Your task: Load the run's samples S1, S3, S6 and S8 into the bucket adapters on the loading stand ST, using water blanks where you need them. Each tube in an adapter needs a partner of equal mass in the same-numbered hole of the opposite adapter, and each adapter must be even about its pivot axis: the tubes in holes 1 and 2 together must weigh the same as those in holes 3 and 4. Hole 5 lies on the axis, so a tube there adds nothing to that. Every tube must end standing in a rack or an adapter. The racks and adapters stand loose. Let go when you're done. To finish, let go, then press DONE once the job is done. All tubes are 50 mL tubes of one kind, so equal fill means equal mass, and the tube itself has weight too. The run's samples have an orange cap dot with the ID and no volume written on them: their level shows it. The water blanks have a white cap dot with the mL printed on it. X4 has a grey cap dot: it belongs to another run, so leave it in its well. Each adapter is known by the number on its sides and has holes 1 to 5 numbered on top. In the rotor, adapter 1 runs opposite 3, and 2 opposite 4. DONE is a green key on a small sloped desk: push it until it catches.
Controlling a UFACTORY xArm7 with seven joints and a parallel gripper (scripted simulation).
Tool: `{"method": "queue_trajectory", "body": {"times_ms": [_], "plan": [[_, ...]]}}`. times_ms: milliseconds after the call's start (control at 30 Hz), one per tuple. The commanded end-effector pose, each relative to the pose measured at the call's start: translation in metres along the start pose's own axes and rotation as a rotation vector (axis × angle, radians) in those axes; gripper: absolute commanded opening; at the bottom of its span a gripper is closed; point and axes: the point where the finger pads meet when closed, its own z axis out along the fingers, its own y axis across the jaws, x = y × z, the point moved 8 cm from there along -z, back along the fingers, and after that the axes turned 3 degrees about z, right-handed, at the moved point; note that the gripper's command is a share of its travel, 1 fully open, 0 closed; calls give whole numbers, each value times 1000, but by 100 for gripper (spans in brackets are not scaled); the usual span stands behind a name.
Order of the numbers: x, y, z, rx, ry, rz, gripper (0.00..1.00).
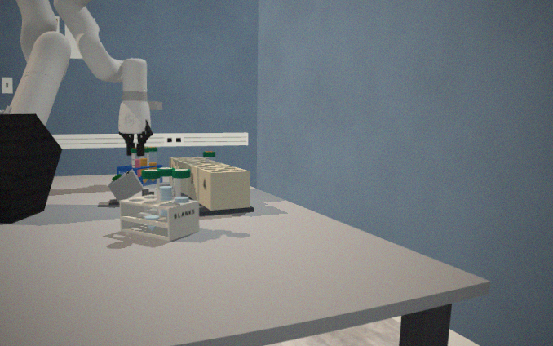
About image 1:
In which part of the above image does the blue tube rack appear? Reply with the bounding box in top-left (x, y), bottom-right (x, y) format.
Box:
top-left (117, 165), bottom-right (162, 184)

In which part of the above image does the clear plastic tube rack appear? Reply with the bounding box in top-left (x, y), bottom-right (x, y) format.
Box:
top-left (120, 196), bottom-right (199, 241)

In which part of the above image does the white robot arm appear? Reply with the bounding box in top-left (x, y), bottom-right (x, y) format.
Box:
top-left (0, 0), bottom-right (162, 126)

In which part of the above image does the clear tube with green cap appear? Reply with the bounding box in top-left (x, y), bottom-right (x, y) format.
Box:
top-left (172, 169), bottom-right (190, 203)
top-left (157, 167), bottom-right (174, 216)
top-left (142, 170), bottom-right (161, 231)

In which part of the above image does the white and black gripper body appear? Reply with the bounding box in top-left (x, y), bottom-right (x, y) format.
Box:
top-left (119, 100), bottom-right (151, 134)

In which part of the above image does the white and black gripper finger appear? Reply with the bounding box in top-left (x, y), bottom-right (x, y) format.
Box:
top-left (136, 119), bottom-right (153, 157)
top-left (119, 132), bottom-right (135, 156)

